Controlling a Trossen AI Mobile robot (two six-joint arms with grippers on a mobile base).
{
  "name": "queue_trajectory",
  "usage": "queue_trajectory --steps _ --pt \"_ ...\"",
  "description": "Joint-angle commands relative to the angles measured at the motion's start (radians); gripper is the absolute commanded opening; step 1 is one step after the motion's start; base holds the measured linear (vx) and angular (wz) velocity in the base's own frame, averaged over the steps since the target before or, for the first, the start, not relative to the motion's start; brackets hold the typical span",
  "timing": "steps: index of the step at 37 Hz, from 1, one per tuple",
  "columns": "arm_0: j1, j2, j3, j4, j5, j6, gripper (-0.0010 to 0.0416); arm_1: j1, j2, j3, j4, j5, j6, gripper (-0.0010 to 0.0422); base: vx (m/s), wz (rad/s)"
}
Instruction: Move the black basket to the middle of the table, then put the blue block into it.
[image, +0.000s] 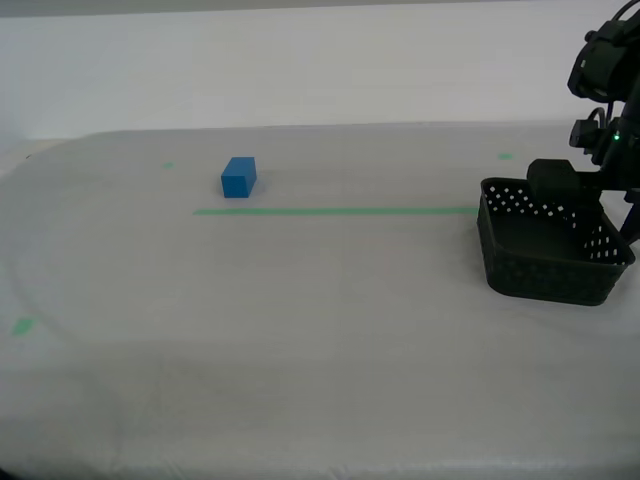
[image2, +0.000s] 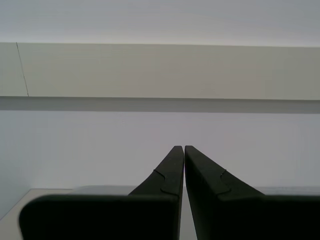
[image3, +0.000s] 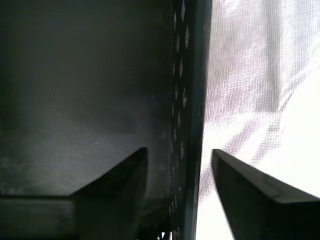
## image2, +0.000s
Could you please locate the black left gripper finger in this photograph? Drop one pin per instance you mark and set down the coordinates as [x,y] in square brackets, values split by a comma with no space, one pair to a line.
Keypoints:
[250,220]
[100,220]

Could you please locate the beige wall panel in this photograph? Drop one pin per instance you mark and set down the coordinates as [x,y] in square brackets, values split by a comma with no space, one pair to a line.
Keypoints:
[160,72]

